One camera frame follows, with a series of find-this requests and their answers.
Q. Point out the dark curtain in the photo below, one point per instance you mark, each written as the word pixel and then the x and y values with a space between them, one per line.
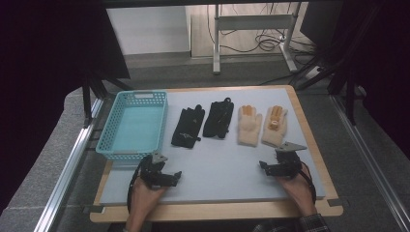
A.
pixel 386 64
pixel 42 64

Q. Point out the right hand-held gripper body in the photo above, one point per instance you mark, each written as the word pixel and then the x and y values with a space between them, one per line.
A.
pixel 286 162

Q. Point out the white power strip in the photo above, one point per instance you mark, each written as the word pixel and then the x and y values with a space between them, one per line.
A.
pixel 313 72

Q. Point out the black glove with small logos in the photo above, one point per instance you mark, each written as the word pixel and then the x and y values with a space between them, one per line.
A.
pixel 188 127

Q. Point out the person's left hand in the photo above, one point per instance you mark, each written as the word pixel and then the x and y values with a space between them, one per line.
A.
pixel 143 199

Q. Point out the person's right hand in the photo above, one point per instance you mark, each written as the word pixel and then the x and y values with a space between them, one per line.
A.
pixel 298 191

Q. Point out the white metal desk frame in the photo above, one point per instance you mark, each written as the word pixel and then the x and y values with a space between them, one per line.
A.
pixel 254 22

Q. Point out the white panel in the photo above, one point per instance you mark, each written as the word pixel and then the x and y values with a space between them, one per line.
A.
pixel 148 29

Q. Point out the aluminium rail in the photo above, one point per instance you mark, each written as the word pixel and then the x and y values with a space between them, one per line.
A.
pixel 69 164
pixel 370 161

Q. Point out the grey corner bracket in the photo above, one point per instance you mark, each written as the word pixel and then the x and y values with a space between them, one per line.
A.
pixel 337 202
pixel 94 208

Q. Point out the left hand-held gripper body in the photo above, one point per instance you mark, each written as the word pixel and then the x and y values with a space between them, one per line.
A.
pixel 151 172

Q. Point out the black stand legs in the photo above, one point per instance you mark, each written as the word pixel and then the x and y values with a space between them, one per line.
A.
pixel 92 93
pixel 345 80

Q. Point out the grey foam mat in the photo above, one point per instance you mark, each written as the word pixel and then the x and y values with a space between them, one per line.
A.
pixel 219 161

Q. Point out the teal plastic basket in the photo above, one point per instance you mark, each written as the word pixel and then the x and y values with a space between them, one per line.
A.
pixel 135 129

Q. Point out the beige fleece glove with patch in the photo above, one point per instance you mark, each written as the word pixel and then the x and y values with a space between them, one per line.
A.
pixel 274 132

